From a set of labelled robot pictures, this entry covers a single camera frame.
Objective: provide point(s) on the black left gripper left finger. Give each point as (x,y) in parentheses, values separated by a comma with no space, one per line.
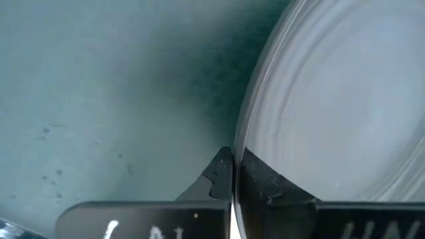
(166,219)

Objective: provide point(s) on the dark green serving tray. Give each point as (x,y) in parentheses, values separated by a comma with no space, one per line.
(99,66)

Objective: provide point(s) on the dark round plate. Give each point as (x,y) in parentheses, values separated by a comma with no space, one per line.
(332,99)

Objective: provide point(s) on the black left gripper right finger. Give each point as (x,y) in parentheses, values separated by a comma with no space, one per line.
(299,219)

